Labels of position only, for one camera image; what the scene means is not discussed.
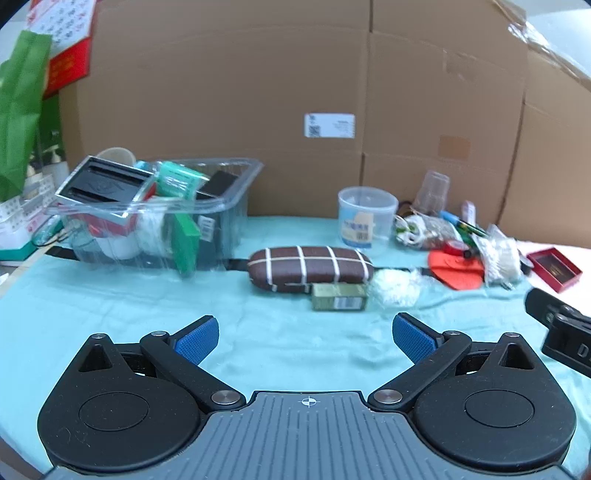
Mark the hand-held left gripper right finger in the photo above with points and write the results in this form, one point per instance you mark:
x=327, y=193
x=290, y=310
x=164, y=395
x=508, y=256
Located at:
x=413, y=339

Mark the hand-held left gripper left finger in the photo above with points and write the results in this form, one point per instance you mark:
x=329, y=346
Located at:
x=201, y=339

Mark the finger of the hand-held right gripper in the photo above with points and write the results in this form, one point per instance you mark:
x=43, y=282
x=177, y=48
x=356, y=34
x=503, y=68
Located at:
x=542, y=304

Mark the red shallow box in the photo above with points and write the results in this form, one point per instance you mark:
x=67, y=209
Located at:
x=554, y=270

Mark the clear plastic storage bin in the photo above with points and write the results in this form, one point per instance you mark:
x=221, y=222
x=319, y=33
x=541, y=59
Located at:
x=217, y=230

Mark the brown checked glasses case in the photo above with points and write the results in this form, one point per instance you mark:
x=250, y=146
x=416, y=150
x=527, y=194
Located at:
x=300, y=267

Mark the black tape roll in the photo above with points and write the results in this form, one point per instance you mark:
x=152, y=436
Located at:
x=526, y=264

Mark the white crumpled plastic wrap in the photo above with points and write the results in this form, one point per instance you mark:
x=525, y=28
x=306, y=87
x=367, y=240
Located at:
x=395, y=288

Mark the white fluffy cloth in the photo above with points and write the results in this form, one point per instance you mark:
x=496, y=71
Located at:
x=575, y=253

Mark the teal table cloth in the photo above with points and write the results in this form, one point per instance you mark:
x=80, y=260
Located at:
x=277, y=332

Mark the orange silicone pouch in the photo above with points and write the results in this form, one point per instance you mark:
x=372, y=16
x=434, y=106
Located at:
x=455, y=274

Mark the olive green small box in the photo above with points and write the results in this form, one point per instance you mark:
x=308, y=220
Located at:
x=339, y=297

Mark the black short tube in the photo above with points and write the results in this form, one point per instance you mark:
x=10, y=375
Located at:
x=467, y=254

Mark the green flat box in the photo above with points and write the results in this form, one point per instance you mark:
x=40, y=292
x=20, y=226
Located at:
x=187, y=244

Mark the black packet with barcode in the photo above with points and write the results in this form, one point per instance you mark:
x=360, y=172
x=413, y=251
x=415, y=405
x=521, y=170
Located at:
x=217, y=240

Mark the red tape roll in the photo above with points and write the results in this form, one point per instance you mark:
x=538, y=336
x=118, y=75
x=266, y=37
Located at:
x=455, y=247

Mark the blue capped marker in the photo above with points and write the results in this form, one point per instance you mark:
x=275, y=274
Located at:
x=461, y=224

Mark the pink white slim box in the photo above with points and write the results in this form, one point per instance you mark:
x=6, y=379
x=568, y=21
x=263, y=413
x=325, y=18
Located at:
x=469, y=212

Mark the clear round swab container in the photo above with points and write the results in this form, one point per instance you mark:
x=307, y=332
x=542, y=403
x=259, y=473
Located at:
x=364, y=221

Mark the large cardboard box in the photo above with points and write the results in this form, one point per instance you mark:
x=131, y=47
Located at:
x=554, y=161
x=231, y=92

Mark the clear plastic cup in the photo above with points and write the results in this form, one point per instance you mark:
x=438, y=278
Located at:
x=431, y=191

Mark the small black box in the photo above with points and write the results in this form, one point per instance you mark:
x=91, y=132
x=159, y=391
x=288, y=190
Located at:
x=220, y=184

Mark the teal packet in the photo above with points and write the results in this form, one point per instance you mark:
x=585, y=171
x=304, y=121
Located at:
x=178, y=177

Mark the black box with silver rim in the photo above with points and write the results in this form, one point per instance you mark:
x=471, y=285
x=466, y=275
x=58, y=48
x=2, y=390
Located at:
x=104, y=184

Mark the beige paper cup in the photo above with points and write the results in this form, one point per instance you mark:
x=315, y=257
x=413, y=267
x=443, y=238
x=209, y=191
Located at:
x=115, y=156

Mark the white plastic basket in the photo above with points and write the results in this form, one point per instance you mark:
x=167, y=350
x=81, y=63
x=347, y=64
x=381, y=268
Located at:
x=23, y=217

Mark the white pump bottle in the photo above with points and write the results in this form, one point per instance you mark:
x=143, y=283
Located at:
x=57, y=161

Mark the white shipping label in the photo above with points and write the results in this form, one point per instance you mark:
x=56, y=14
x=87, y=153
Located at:
x=330, y=125

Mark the green paper bag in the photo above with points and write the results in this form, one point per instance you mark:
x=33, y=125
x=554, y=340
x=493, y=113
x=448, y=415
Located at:
x=21, y=115

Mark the red wall calendar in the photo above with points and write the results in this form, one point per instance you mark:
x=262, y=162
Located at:
x=69, y=50

